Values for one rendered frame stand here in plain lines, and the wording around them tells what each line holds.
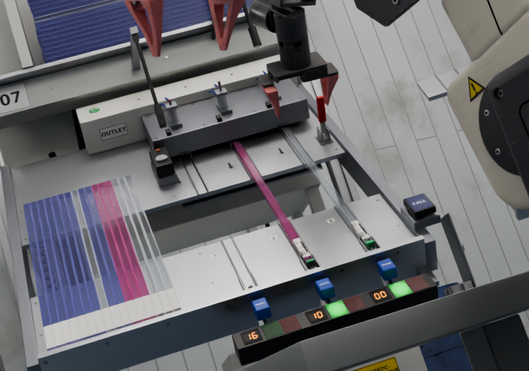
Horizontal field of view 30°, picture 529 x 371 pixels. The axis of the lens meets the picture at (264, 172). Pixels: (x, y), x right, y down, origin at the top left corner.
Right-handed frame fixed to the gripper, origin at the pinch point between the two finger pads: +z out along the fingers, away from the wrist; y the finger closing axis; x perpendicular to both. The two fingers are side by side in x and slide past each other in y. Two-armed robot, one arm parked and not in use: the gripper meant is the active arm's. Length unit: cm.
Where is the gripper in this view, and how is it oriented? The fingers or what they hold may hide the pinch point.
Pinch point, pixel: (301, 106)
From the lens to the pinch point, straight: 188.8
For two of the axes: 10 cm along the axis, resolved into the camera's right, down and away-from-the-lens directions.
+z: 1.4, 8.5, 5.1
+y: -9.5, 2.6, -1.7
